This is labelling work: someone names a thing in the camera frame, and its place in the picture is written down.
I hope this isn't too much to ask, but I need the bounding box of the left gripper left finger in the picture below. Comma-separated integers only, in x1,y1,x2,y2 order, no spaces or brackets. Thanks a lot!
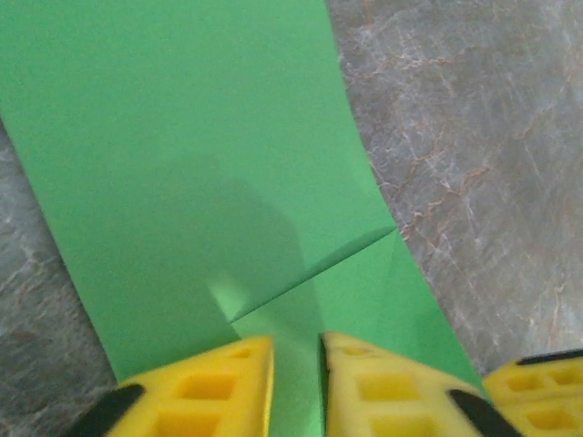
67,335,276,437

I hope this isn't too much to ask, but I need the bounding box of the green paper sheet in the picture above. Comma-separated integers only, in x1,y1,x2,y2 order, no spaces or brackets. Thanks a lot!
0,0,491,437

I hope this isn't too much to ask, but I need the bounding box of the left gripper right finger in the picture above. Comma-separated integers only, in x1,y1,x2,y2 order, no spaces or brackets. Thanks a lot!
320,330,525,437

